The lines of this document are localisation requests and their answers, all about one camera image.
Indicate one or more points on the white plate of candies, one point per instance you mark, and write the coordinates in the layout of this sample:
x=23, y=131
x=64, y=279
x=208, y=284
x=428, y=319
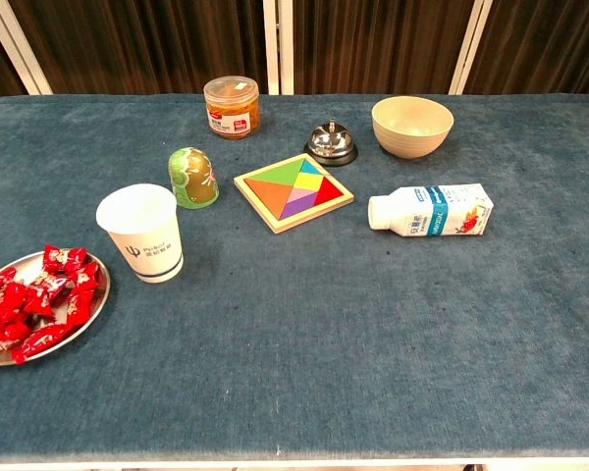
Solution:
x=27, y=267

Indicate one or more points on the white metal frame post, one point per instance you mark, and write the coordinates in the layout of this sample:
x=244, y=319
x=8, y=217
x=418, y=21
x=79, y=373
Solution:
x=286, y=49
x=32, y=73
x=469, y=49
x=271, y=49

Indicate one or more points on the red tangram triangle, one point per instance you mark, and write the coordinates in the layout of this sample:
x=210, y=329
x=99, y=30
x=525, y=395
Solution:
x=328, y=193

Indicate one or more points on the cyan tangram triangle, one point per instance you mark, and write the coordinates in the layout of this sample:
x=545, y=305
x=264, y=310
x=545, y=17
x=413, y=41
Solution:
x=308, y=168

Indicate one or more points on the white paper cup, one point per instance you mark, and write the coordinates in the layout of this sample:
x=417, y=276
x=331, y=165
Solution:
x=147, y=245

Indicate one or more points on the green gold nesting doll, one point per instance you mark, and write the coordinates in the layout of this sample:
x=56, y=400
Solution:
x=194, y=179

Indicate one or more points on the large orange tangram triangle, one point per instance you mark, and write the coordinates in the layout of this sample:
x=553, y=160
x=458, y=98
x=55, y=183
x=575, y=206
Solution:
x=272, y=195

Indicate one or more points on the beige bowl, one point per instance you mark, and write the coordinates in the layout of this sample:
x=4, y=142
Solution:
x=412, y=132

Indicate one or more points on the blue felt tablecloth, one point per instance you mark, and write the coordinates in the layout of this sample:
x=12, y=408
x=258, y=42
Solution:
x=324, y=319

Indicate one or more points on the white milk bottle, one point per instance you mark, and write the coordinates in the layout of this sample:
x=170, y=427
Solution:
x=422, y=211

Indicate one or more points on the green tangram triangle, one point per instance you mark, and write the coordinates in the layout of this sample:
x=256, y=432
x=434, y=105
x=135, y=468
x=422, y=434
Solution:
x=282, y=175

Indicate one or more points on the clear plastic snack jar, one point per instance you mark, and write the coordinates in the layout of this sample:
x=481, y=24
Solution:
x=230, y=113

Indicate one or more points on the yellow tangram square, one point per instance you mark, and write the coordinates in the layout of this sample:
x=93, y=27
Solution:
x=308, y=182

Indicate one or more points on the wooden tangram tray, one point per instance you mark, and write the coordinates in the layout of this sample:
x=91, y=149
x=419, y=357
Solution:
x=275, y=226

